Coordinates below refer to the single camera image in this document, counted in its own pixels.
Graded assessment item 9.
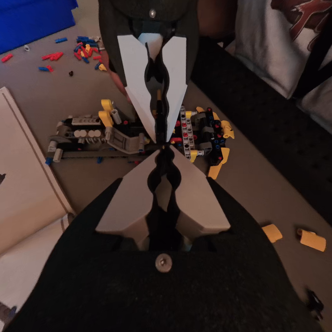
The partly built lego car chassis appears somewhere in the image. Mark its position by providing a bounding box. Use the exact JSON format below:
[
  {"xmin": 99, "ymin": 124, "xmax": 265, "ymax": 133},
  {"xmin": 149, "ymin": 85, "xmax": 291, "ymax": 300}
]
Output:
[{"xmin": 45, "ymin": 99, "xmax": 235, "ymax": 180}]

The small black lego connector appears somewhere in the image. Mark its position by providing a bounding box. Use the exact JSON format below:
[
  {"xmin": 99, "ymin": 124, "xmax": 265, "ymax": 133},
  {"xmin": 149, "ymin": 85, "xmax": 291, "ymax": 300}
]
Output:
[{"xmin": 306, "ymin": 287, "xmax": 325, "ymax": 321}]

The blue plastic bin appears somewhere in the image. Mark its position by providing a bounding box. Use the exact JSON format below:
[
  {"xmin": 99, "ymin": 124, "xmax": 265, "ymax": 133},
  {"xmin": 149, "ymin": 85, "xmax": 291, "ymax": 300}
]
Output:
[{"xmin": 0, "ymin": 0, "xmax": 79, "ymax": 55}]

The black strap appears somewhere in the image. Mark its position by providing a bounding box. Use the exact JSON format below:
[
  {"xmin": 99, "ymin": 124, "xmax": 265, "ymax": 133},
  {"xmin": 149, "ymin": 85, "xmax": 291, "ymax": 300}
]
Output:
[{"xmin": 293, "ymin": 16, "xmax": 332, "ymax": 99}]

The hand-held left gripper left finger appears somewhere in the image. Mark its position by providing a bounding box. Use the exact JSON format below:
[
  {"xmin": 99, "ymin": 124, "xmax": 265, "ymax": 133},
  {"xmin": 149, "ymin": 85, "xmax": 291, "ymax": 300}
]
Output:
[{"xmin": 95, "ymin": 150, "xmax": 166, "ymax": 251}]

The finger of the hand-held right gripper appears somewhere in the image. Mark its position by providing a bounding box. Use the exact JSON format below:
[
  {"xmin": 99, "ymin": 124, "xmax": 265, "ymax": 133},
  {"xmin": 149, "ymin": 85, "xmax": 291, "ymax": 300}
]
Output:
[
  {"xmin": 117, "ymin": 35, "xmax": 158, "ymax": 142},
  {"xmin": 161, "ymin": 36, "xmax": 188, "ymax": 143}
]

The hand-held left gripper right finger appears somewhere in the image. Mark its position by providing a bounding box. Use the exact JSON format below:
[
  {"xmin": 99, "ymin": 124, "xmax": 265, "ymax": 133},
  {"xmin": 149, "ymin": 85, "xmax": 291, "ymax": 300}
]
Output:
[{"xmin": 166, "ymin": 145, "xmax": 231, "ymax": 251}]

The open instruction booklet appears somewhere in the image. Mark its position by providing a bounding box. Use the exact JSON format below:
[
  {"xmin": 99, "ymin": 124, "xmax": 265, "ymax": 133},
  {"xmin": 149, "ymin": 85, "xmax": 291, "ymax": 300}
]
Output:
[{"xmin": 0, "ymin": 87, "xmax": 76, "ymax": 312}]

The person's right hand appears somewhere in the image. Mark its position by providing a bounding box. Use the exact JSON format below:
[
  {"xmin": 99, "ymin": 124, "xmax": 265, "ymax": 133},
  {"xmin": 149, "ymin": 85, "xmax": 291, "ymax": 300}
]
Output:
[{"xmin": 100, "ymin": 49, "xmax": 132, "ymax": 105}]

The yellow curved lego panel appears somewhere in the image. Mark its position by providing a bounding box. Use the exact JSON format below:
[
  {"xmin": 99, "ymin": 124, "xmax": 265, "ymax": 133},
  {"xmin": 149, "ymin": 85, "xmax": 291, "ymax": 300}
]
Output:
[
  {"xmin": 296, "ymin": 228, "xmax": 327, "ymax": 252},
  {"xmin": 261, "ymin": 224, "xmax": 283, "ymax": 244}
]

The pile of red blue pins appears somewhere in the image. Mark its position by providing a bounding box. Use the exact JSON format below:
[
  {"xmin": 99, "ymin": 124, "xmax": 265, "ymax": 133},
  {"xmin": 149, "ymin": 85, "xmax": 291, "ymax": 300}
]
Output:
[{"xmin": 1, "ymin": 36, "xmax": 107, "ymax": 77}]

